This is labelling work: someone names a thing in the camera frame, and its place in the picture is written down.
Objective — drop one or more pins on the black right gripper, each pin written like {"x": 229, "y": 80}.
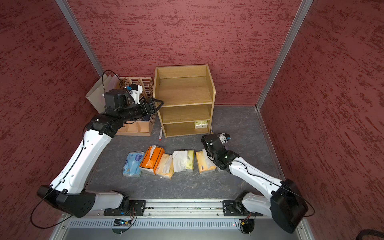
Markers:
{"x": 205, "y": 144}

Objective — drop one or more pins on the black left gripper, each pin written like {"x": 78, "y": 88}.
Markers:
{"x": 151, "y": 106}

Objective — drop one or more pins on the yellow white tissue pack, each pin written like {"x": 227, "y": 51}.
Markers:
{"x": 205, "y": 165}

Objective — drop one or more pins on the beige tissue pack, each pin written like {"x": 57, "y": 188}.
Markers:
{"x": 165, "y": 168}

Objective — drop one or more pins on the orange tissue pack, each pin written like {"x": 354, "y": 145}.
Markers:
{"x": 151, "y": 160}

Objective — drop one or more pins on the blue tissue pack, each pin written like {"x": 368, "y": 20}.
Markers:
{"x": 132, "y": 164}

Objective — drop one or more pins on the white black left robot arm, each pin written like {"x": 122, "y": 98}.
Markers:
{"x": 67, "y": 191}

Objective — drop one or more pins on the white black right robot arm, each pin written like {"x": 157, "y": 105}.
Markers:
{"x": 280, "y": 200}

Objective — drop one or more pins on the wooden shelf unit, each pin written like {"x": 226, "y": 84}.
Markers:
{"x": 188, "y": 93}

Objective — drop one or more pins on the dark blue book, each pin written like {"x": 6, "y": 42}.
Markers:
{"x": 146, "y": 118}

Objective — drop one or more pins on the wooden lattice file organizer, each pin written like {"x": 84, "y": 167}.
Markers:
{"x": 139, "y": 128}

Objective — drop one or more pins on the red white marker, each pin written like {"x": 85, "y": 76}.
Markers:
{"x": 161, "y": 134}

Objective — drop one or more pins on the beige paper folders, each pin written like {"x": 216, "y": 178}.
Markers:
{"x": 96, "y": 94}

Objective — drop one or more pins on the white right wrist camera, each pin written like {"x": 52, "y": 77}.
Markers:
{"x": 224, "y": 137}

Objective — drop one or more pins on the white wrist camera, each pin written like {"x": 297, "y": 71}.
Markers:
{"x": 224, "y": 137}
{"x": 134, "y": 92}

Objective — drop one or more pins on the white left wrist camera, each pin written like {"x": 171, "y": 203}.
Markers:
{"x": 134, "y": 92}

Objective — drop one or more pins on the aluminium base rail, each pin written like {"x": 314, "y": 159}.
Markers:
{"x": 190, "y": 214}

